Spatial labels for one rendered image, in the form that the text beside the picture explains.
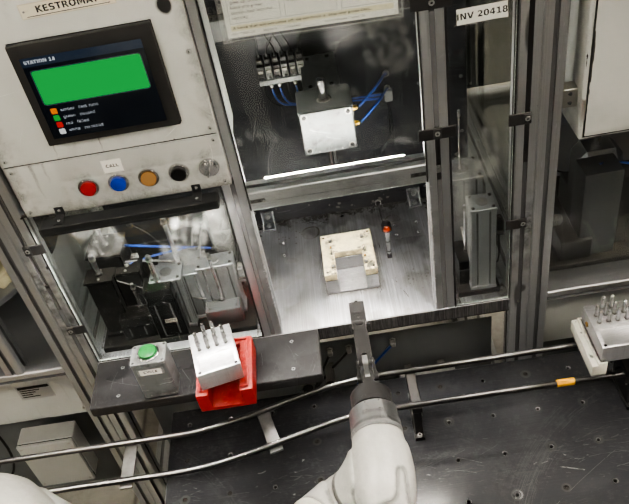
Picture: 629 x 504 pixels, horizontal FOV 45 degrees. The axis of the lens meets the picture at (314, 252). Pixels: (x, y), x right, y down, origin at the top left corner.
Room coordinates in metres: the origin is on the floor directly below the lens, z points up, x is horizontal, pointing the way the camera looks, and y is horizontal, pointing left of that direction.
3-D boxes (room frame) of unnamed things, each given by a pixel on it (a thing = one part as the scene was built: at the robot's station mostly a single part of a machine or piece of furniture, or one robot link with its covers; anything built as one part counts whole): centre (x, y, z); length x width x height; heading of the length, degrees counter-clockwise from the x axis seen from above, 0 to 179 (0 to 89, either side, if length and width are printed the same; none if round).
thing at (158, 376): (1.16, 0.40, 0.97); 0.08 x 0.08 x 0.12; 87
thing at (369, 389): (0.86, -0.05, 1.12); 0.09 x 0.07 x 0.08; 177
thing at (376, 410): (0.79, -0.05, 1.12); 0.09 x 0.06 x 0.09; 87
